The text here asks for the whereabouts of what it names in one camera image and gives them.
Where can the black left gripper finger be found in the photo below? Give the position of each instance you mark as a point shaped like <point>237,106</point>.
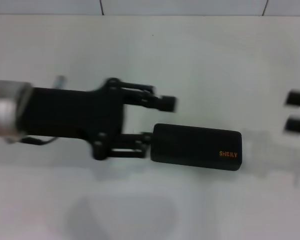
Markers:
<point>130,140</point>
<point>168,103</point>

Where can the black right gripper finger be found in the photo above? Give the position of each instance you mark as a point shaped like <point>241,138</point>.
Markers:
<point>296,98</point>
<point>295,123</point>

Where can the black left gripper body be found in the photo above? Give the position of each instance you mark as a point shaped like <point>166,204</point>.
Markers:
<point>72,112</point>

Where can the black glasses case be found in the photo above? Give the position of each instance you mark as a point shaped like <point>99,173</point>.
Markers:
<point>190,147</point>

